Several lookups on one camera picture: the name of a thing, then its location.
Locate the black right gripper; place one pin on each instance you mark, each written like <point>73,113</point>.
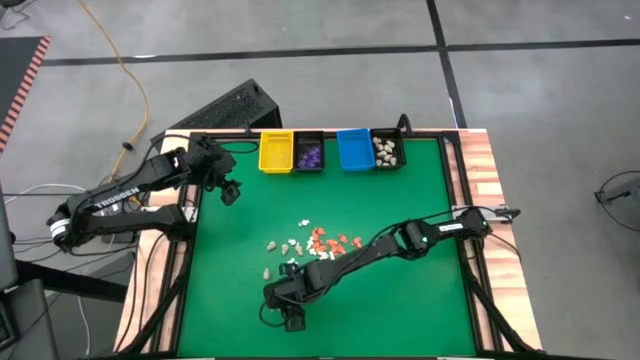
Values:
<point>287,295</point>

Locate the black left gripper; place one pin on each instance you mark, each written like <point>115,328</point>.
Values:
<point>212,160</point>

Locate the yellow plastic basket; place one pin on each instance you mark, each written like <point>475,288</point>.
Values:
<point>276,155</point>

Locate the black plastic basket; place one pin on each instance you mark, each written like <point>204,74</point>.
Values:
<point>310,139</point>
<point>401,152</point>

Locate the blue plastic basket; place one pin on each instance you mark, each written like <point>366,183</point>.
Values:
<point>356,150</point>

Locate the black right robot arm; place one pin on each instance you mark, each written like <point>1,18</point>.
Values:
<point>375,255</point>

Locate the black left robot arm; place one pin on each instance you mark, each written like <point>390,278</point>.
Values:
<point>115,196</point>

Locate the green table mat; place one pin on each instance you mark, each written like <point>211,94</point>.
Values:
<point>400,300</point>

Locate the black floor beam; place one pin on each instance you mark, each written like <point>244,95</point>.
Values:
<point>70,282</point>

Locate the wooden table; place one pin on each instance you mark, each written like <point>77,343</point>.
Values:
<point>515,280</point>

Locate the grey cabinet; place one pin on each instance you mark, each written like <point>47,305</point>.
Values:
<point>6,240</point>

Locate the black orange-striped floor mat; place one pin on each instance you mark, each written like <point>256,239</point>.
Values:
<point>12,70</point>

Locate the grey stand foot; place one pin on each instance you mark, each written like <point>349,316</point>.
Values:
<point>625,190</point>

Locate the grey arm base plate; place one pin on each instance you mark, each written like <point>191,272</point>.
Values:
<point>457,212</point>

